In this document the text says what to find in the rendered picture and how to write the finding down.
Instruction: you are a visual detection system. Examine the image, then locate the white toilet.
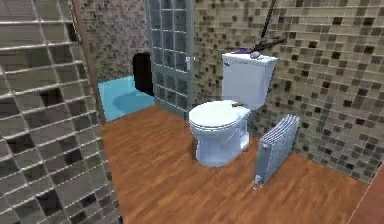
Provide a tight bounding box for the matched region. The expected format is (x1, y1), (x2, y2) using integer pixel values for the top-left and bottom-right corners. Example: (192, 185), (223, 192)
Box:
(188, 52), (279, 169)

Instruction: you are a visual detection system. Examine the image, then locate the glass block shower door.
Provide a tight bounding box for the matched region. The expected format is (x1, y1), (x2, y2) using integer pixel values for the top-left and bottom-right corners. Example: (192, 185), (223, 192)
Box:
(145, 0), (196, 120)

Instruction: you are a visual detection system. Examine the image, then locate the blue shower tray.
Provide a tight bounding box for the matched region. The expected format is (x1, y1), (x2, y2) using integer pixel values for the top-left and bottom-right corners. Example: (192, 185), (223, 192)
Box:
(97, 75), (156, 122)

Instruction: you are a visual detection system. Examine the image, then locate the grey ribbed radiator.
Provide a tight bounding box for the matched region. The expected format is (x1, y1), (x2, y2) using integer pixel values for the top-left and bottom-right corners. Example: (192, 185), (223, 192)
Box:
(252, 113), (301, 191)

